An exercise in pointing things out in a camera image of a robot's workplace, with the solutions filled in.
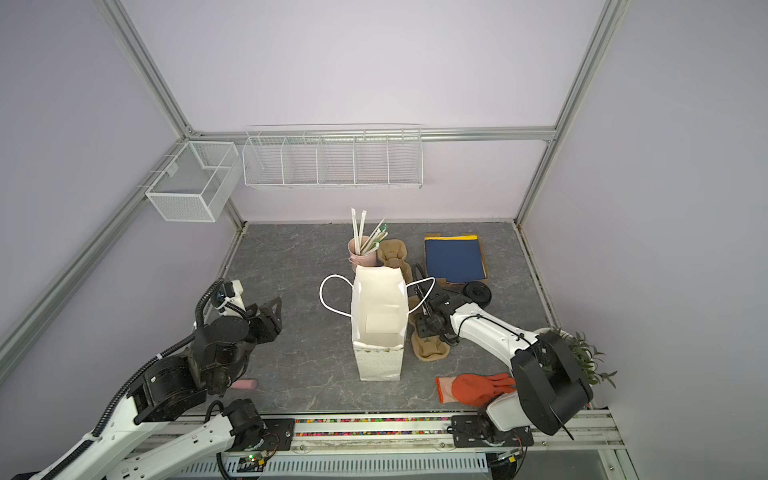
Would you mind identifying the black paper coffee cup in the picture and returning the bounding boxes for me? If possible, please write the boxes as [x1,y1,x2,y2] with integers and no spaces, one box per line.
[464,280,493,308]

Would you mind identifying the white cartoon gift bag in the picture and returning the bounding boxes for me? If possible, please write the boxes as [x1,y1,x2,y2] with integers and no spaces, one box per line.
[318,266,436,382]

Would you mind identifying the single pulp cup carrier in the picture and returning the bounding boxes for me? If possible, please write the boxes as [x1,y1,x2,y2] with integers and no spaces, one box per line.
[409,314,450,362]

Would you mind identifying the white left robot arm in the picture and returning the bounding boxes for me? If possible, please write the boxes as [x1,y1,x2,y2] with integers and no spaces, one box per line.
[33,278,294,479]

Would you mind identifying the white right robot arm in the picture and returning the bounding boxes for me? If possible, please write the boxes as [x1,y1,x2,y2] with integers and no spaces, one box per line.
[415,285,596,447]

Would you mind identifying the blue napkin stack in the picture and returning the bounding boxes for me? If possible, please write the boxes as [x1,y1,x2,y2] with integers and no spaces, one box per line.
[425,237,487,284]

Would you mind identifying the purple pink spatula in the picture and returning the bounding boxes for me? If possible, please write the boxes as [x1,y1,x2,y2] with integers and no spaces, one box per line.
[230,379,259,391]

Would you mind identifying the stacked pulp cup carriers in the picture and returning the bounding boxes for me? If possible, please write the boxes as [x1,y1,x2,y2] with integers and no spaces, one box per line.
[376,239,413,283]

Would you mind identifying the pink metal straw bucket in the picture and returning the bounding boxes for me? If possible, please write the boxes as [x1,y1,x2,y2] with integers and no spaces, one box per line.
[347,239,378,270]

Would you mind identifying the wrapped straws bundle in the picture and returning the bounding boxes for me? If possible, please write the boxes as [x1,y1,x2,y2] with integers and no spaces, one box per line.
[350,208,388,255]

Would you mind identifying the red rubber glove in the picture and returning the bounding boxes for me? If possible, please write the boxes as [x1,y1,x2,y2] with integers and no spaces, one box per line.
[436,373,517,407]

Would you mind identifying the potted green plant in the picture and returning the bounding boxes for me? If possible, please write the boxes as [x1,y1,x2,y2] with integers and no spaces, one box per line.
[535,327,617,388]

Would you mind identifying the small white wire basket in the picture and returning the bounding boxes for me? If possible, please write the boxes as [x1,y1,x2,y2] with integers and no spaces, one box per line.
[145,141,243,223]

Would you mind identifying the long white wire basket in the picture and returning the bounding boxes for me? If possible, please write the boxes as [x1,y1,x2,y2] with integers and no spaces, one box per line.
[241,123,424,188]

